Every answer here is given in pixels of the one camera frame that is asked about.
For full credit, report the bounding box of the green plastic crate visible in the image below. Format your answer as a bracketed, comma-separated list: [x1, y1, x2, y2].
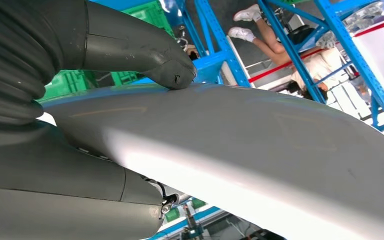
[35, 69, 147, 103]
[122, 0, 177, 38]

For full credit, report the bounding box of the person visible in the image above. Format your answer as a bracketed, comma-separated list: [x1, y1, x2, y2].
[227, 3, 347, 102]

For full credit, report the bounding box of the tall blue steel rack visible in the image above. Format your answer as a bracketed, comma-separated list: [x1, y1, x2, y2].
[177, 0, 384, 147]

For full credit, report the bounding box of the red barrier belt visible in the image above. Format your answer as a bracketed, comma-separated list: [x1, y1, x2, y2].
[247, 16, 384, 84]

